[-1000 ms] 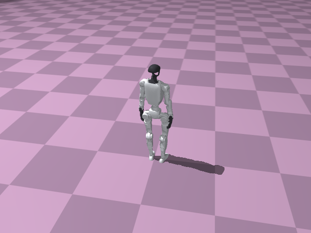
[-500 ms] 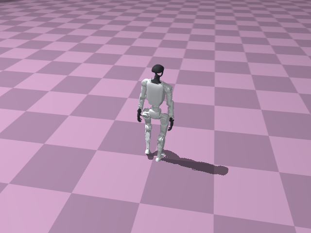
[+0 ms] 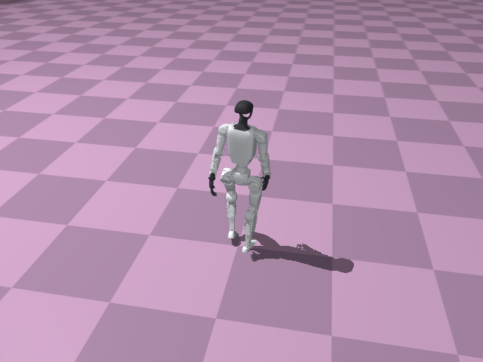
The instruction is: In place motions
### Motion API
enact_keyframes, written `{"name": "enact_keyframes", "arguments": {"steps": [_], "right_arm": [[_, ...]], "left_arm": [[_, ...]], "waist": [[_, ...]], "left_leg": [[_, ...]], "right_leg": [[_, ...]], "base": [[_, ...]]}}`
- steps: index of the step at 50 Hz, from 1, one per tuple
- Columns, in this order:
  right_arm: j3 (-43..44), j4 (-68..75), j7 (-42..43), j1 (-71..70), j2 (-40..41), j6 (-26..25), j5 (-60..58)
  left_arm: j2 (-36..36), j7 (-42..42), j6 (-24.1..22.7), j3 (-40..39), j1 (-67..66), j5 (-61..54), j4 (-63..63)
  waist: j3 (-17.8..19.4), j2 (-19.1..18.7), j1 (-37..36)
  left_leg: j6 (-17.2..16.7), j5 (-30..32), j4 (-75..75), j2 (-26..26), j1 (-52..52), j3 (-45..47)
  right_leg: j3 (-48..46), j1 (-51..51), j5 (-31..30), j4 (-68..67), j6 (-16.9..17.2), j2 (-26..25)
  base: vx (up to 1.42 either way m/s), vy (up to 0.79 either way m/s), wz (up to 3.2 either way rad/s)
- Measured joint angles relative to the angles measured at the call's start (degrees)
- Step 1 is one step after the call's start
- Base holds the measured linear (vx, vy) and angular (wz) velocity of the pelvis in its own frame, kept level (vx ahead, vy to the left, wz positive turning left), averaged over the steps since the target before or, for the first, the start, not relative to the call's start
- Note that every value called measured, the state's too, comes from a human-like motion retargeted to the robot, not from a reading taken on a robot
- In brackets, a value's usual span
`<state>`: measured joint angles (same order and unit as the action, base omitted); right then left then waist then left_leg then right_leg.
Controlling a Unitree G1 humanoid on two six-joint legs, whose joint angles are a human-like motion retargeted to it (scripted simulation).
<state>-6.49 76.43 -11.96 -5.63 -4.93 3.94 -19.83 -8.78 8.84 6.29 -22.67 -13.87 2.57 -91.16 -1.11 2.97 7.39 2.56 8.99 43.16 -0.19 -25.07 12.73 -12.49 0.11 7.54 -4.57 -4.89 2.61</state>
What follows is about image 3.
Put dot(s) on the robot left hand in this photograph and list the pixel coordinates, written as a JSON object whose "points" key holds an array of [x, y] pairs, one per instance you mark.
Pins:
{"points": [[211, 183]]}

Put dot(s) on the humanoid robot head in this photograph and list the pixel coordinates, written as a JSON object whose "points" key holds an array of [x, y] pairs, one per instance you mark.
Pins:
{"points": [[243, 107]]}

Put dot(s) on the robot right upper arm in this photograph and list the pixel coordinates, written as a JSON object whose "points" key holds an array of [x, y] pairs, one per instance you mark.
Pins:
{"points": [[261, 137]]}

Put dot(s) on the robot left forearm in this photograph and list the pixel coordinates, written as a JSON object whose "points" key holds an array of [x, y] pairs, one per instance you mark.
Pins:
{"points": [[214, 164]]}

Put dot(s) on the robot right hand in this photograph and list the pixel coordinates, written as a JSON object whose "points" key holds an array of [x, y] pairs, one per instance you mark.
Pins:
{"points": [[265, 181]]}

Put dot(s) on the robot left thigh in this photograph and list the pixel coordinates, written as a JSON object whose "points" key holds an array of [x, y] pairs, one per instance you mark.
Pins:
{"points": [[225, 178]]}

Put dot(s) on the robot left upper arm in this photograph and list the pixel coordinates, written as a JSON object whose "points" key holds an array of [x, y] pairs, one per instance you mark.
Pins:
{"points": [[221, 139]]}

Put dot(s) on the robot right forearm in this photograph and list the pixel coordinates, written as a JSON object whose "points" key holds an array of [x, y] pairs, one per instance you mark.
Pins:
{"points": [[265, 167]]}

